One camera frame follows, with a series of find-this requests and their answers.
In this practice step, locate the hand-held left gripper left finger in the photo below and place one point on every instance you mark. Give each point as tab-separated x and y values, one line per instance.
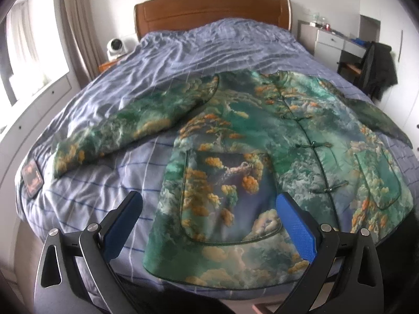
118	232

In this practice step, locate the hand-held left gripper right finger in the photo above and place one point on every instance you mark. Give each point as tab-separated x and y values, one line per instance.
299	229

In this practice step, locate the green printed padded jacket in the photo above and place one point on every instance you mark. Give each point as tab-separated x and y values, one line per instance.
229	144

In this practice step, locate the dark rectangular patch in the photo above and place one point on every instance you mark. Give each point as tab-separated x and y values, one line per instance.
31	178

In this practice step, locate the wooden nightstand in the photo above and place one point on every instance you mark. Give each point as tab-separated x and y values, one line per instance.
106	66

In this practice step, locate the wooden chair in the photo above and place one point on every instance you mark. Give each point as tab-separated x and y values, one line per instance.
350	68

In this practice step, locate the black coat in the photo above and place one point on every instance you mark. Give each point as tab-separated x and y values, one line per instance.
379	68

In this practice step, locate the white wardrobe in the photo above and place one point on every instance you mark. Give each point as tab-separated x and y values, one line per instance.
404	72

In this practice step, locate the white desk with drawers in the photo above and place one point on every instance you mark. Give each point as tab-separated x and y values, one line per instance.
330	41

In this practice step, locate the blue striped duvet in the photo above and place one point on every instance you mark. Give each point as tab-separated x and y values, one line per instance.
196	49

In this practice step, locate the beige curtain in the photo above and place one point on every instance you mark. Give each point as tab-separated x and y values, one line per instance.
80	29

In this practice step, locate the window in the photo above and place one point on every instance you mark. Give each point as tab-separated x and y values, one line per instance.
29	45

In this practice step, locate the clear glass jar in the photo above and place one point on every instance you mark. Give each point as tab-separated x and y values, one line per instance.
314	21

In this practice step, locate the wooden bed headboard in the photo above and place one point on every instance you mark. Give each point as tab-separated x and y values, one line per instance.
212	9

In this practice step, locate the white security camera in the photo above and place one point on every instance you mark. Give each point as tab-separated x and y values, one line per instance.
115	47

